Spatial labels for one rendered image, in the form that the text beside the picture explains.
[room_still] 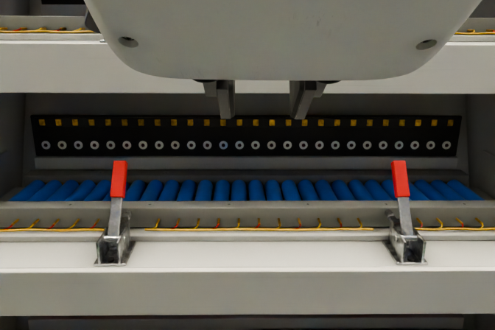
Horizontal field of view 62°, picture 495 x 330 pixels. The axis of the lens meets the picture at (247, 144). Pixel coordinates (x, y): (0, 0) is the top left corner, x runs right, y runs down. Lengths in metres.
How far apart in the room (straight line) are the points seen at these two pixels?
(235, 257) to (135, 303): 0.10
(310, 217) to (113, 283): 0.20
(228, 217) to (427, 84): 0.23
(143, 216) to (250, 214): 0.11
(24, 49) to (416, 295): 0.41
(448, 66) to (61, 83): 0.36
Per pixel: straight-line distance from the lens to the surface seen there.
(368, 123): 0.54
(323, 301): 0.40
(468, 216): 0.49
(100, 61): 0.40
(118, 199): 0.40
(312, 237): 0.42
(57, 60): 0.42
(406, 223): 0.41
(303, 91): 0.18
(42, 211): 0.47
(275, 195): 0.46
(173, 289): 0.39
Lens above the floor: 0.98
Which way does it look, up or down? 4 degrees up
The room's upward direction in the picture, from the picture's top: straight up
